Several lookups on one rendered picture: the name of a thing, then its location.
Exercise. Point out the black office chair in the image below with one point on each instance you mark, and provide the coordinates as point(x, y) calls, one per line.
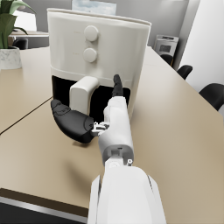
point(167, 58)
point(185, 70)
point(212, 95)
point(20, 43)

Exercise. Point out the white cabinet appliance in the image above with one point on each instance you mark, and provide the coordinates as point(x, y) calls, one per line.
point(165, 44)

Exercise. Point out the potted plant in marble pot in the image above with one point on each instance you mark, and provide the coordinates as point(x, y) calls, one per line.
point(8, 38)

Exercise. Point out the pale air fryer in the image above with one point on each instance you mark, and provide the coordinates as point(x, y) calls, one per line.
point(99, 55)

